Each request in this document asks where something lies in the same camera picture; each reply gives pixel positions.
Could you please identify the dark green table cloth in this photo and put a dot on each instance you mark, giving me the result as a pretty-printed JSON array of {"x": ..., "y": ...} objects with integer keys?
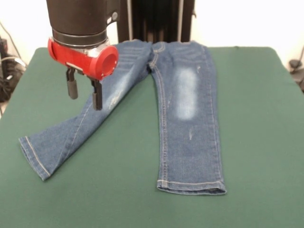
[{"x": 249, "y": 118}]

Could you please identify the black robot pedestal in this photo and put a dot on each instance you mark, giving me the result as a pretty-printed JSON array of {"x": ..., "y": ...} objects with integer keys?
[{"x": 154, "y": 21}]

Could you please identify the blue denim jeans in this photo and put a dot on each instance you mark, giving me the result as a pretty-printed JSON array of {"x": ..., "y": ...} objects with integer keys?
[{"x": 190, "y": 142}]

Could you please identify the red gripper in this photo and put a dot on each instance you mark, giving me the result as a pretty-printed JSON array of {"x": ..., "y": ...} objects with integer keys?
[{"x": 76, "y": 59}]

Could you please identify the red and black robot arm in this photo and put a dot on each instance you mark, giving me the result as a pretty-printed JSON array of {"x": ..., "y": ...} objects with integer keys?
[{"x": 76, "y": 16}]

